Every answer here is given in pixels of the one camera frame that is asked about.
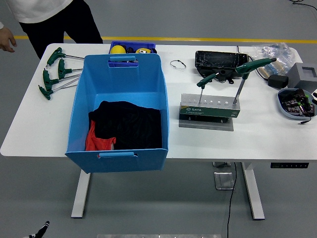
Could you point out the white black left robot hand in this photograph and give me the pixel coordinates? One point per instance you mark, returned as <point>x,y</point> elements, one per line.
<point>42,230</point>

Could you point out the person's right hand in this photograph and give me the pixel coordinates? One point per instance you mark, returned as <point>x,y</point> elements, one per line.
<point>7,39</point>

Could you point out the green metal hex key stand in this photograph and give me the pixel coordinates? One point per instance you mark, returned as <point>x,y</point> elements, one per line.
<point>208,112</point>

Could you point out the large blue plastic box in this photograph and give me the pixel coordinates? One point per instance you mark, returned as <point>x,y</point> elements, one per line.
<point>119,79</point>

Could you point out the grey square box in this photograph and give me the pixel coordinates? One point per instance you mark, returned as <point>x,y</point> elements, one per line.
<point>296,74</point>

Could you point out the person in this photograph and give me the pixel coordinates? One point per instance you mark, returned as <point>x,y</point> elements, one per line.
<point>49,10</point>

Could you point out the white table leg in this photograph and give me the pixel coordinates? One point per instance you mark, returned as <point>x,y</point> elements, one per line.
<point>80,196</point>
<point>253,193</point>

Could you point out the orange cloth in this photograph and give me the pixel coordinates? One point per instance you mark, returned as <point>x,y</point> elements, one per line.
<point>95,143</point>

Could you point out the yellow ball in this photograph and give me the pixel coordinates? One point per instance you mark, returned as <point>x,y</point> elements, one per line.
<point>117,49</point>

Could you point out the dark brown round item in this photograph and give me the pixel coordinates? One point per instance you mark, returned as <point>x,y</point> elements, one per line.
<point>130,50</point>

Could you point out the small dark blue bin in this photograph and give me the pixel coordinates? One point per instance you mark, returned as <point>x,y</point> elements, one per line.
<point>133,44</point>

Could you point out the yellow tape measure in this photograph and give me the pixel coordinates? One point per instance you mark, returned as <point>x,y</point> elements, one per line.
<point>142,51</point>

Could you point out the black cloth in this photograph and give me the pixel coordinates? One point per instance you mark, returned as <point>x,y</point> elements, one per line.
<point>133,126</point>

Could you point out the large metal floor plate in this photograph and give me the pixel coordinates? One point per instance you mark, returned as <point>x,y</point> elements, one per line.
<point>223,181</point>

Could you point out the small metal floor plate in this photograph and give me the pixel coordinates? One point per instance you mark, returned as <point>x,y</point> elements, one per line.
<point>220,164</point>

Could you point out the black plastic tray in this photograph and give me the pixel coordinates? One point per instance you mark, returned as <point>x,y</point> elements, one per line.
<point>218,60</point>

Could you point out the black table control panel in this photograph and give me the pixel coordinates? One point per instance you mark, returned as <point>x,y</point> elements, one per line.
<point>289,165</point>

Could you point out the clear plastic parts bag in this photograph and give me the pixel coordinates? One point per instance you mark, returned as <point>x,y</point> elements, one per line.
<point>272,50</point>

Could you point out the light blue bowl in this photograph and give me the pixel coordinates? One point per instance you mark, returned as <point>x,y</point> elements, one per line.
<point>282,106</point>

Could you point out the beige resistor tape strips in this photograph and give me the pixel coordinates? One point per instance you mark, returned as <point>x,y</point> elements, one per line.
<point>277,67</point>

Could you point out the black power adapter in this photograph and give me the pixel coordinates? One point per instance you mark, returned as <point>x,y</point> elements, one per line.
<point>278,81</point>

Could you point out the pile of electronic parts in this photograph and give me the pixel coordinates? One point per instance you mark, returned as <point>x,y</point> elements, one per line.
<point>296,102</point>

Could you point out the white black device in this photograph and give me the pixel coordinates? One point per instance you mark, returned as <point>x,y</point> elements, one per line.
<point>315,94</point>

